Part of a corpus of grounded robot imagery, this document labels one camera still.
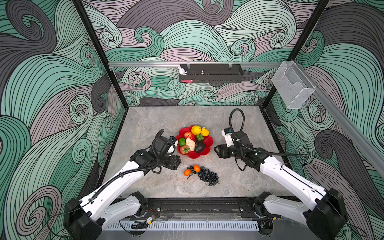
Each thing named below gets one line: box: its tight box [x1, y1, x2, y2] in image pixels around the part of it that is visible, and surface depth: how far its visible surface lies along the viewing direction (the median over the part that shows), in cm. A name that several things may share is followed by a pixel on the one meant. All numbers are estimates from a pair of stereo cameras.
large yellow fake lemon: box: [191, 125, 202, 136], surface depth 100 cm
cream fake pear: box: [185, 138, 196, 152], surface depth 93 cm
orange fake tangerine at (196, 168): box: [193, 164, 201, 173], surface depth 83 cm
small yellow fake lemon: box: [201, 126, 210, 137], surface depth 99 cm
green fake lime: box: [178, 137, 186, 147], surface depth 95 cm
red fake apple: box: [183, 131, 195, 141], surface depth 97 cm
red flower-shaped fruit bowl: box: [195, 135, 214, 159], surface depth 96 cm
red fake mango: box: [180, 145, 190, 154], surface depth 89 cm
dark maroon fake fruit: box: [196, 132, 205, 142], surface depth 97 cm
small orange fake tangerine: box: [183, 168, 192, 177], surface depth 85 cm
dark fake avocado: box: [195, 140, 205, 154], surface depth 94 cm
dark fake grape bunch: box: [198, 166, 220, 186], surface depth 83 cm
